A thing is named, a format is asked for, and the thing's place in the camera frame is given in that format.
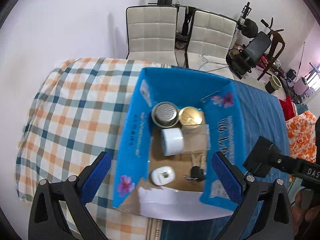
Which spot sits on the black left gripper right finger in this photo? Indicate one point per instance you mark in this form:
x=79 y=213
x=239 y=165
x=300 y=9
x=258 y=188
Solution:
x=274 y=220

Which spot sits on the white tape roll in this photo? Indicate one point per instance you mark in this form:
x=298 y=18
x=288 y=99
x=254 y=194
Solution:
x=172 y=141

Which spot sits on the blue milk carton box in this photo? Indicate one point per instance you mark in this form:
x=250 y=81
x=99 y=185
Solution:
x=141 y=152

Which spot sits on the orange white floral cloth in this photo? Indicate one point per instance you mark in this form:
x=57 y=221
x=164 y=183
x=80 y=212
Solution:
x=302 y=136

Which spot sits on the black car key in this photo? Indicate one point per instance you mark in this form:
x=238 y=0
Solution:
x=198 y=170

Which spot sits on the black exercise machine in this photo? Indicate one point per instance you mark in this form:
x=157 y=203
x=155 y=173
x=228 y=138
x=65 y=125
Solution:
x=243 y=59

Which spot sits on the white earbud case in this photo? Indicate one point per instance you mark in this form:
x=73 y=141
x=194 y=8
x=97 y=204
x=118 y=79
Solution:
x=162 y=175

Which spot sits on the brown wooden chair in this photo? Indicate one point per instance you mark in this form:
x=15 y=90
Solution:
x=271 y=56

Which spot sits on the green round pot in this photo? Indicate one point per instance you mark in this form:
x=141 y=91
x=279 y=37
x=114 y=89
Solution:
x=273 y=84

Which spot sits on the wire clothes hanger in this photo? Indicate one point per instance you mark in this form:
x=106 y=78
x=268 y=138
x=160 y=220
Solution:
x=214 y=65

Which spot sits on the silver tin with strainer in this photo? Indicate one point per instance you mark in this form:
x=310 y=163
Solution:
x=165 y=114

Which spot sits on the left white padded chair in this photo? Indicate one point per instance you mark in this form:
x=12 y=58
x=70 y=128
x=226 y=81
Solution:
x=151 y=33

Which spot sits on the plaid checked cloth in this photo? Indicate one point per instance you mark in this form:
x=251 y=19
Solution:
x=78 y=112

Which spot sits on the clear acrylic box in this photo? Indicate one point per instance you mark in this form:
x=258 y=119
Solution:
x=196 y=138

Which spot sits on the right white padded chair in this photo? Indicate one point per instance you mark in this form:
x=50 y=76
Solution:
x=210 y=34

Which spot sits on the white padded chair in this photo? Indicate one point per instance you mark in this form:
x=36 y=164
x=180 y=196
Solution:
x=210 y=34
x=151 y=33

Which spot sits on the gold round tin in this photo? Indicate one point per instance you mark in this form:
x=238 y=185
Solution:
x=189 y=116

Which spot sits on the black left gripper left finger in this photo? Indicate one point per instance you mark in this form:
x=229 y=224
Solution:
x=47 y=220

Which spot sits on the blue striped cloth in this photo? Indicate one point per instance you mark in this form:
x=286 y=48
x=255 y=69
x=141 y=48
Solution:
x=263 y=116

